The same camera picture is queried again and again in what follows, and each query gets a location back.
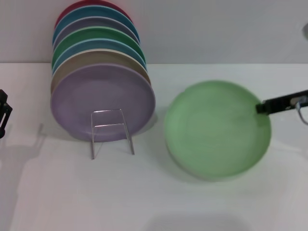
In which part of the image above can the light green plate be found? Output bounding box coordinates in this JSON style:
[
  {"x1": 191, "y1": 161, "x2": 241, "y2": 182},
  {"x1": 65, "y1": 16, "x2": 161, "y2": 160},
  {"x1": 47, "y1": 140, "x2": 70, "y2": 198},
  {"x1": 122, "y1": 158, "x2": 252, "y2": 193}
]
[{"x1": 163, "y1": 79, "x2": 272, "y2": 182}]

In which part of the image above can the lavender purple plate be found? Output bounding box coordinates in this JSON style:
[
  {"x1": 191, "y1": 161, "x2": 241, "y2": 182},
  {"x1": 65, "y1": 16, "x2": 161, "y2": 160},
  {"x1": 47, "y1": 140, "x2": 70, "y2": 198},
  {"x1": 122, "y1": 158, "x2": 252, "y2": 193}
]
[{"x1": 50, "y1": 63, "x2": 156, "y2": 142}]

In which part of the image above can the beige plate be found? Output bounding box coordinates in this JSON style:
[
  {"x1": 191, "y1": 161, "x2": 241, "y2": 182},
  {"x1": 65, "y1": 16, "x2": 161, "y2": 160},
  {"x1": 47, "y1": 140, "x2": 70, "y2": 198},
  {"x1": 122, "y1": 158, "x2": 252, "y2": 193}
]
[{"x1": 50, "y1": 48, "x2": 152, "y2": 94}]

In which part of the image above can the light blue plate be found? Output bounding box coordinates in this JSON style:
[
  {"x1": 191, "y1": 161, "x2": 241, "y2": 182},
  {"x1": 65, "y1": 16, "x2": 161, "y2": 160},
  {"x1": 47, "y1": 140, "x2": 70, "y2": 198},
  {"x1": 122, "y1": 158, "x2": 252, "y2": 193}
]
[{"x1": 51, "y1": 38, "x2": 147, "y2": 73}]

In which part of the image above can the dark green plate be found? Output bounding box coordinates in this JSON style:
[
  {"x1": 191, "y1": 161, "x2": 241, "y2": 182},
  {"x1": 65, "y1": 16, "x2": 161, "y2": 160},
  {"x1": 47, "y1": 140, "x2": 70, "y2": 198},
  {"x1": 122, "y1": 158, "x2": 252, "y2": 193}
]
[{"x1": 51, "y1": 26, "x2": 146, "y2": 68}]

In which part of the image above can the red plate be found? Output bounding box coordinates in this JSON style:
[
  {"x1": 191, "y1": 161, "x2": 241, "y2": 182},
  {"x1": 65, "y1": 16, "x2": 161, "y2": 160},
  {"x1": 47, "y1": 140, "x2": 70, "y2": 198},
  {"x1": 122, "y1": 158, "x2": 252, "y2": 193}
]
[{"x1": 54, "y1": 0, "x2": 132, "y2": 32}]

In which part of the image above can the grey lavender plate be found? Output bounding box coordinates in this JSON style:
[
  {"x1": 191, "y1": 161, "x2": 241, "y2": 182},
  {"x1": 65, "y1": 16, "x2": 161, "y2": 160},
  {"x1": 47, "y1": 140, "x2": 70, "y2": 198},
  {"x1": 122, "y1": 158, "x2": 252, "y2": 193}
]
[{"x1": 52, "y1": 16, "x2": 141, "y2": 49}]

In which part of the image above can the teal blue plate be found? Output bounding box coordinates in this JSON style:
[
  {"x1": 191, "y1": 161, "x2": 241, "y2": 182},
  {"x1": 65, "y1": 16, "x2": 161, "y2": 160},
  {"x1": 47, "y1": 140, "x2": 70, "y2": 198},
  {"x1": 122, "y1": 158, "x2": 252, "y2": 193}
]
[{"x1": 52, "y1": 6, "x2": 139, "y2": 45}]

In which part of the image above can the right gripper cable connector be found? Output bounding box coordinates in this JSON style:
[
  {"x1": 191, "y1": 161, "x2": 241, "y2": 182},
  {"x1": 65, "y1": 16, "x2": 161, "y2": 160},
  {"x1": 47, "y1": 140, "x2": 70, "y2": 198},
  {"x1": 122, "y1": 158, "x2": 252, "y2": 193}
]
[{"x1": 290, "y1": 97, "x2": 308, "y2": 126}]

